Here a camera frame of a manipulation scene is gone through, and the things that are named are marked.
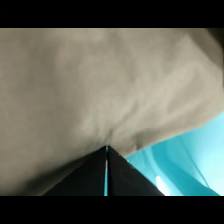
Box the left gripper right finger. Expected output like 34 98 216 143
107 144 166 197

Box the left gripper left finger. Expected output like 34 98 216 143
43 145 108 197

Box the beige garment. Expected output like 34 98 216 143
0 27 224 197

